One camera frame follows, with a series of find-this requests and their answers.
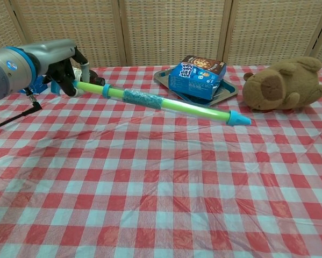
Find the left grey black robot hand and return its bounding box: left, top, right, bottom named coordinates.
left=21, top=39, right=91, bottom=98

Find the green and blue water pump toy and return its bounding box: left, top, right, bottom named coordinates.
left=51, top=80, right=252, bottom=127

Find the blue Oreo cookie box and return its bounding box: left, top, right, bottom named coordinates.
left=17, top=75, right=48, bottom=95

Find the brown bottle with white label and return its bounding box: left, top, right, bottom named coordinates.
left=71, top=66, right=106, bottom=87

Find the woven wooden folding screen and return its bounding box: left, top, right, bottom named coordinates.
left=0, top=0, right=322, bottom=71

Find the blue snack carton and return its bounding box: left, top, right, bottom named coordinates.
left=168, top=61, right=227, bottom=101

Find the brown cookie box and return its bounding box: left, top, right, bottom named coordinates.
left=182, top=55, right=228, bottom=76

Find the red white checkered tablecloth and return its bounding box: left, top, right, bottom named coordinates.
left=0, top=64, right=322, bottom=258

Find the rectangular metal tray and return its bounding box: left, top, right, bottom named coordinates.
left=154, top=69, right=238, bottom=109

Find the brown capybara plush toy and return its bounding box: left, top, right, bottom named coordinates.
left=242, top=56, right=322, bottom=113

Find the black cable with plug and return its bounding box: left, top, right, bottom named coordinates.
left=0, top=88, right=43, bottom=133

